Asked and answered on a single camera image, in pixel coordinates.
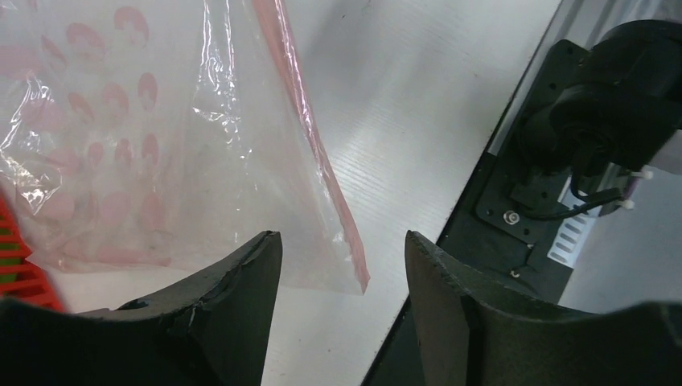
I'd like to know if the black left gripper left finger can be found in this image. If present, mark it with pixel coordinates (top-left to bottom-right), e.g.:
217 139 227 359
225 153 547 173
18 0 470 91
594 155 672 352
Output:
1 231 282 385

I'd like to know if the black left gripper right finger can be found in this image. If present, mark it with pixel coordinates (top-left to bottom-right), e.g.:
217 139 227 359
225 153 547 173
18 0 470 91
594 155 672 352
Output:
405 231 681 385

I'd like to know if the red plastic shopping basket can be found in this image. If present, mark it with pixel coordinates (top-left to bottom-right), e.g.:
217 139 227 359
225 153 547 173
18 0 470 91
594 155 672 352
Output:
1 197 64 312

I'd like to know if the clear zip top bag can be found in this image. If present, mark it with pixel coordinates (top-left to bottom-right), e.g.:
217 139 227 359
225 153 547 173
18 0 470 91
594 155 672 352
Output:
1 1 370 295

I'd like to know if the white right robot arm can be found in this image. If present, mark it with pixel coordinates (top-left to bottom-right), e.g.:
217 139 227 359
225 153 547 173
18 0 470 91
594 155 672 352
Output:
516 19 681 177

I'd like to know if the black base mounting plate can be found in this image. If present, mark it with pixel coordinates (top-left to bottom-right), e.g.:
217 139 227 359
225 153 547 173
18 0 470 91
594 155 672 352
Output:
362 38 624 386

